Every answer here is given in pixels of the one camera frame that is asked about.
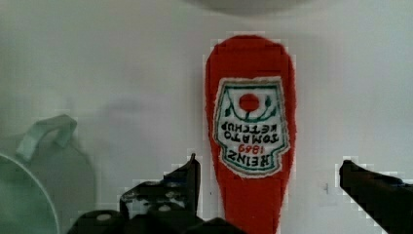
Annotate green strainer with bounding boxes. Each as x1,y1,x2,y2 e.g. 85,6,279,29
1,154,61,234

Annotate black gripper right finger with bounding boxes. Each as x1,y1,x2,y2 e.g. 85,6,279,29
339,160,413,234

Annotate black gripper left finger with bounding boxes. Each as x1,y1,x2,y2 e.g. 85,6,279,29
67,155,246,234

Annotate green pot with handle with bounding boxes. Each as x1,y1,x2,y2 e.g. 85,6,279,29
16,114,77,161

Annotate red plush ketchup bottle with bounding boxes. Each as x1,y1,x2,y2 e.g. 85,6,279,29
205,35,296,234

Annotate grey round plate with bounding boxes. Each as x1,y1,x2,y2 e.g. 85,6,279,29
184,0,312,16

